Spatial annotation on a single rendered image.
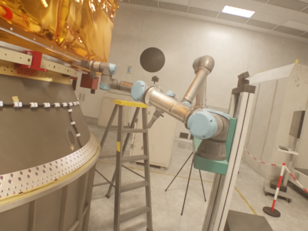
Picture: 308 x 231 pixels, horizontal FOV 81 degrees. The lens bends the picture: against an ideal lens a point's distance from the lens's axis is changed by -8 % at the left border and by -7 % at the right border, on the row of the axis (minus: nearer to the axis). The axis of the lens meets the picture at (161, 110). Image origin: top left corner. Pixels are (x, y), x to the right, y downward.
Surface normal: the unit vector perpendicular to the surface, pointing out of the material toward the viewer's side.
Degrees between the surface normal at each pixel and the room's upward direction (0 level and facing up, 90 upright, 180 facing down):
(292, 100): 90
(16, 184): 43
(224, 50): 90
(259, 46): 90
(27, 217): 90
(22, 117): 62
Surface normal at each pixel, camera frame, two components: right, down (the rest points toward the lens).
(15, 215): 0.89, 0.18
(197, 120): -0.51, 0.00
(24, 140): 0.90, -0.30
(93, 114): -0.03, 0.06
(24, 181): 0.75, -0.59
